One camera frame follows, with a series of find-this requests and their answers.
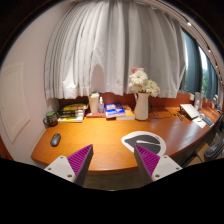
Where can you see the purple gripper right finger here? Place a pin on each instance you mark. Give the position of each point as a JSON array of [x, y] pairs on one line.
[[153, 167]]

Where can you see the dark grey computer mouse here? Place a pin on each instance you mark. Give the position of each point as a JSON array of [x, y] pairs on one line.
[[55, 140]]

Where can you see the white tissue container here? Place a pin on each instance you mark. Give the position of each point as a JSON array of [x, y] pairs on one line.
[[93, 102]]

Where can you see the dark green mug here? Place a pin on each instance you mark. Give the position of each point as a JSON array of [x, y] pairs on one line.
[[51, 119]]

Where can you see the yellow book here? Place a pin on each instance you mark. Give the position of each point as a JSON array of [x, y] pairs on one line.
[[129, 114]]

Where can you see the clear sanitizer bottle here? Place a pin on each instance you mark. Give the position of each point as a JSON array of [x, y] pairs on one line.
[[101, 105]]

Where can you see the black smartphone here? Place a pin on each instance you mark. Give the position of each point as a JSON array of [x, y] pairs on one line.
[[208, 121]]

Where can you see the white ceramic pitcher vase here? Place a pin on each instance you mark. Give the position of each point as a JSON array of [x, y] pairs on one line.
[[141, 107]]

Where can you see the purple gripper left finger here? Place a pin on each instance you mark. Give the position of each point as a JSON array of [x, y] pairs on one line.
[[74, 167]]

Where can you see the red flat book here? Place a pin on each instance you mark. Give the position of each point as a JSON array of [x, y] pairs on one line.
[[95, 115]]

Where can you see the grey round mouse pad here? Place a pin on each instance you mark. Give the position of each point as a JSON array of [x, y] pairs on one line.
[[147, 140]]

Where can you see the white curtain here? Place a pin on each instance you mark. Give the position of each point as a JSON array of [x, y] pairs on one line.
[[96, 44]]

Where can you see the blue book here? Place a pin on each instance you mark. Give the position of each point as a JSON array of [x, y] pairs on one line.
[[114, 110]]

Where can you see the stack of books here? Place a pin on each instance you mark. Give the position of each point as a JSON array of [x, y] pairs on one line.
[[72, 113]]

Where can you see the white paper sheet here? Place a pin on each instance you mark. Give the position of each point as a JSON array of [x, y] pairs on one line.
[[199, 122]]

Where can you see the white flower bouquet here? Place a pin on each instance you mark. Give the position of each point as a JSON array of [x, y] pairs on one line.
[[140, 83]]

